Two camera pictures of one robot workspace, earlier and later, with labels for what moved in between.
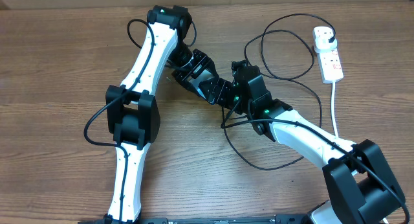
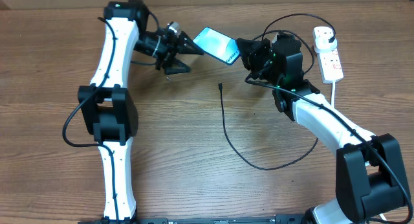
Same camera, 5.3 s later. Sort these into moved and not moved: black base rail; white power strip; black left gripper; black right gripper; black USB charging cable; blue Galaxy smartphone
Moved: black right gripper; blue Galaxy smartphone; black left gripper; black USB charging cable
Not moved: black base rail; white power strip
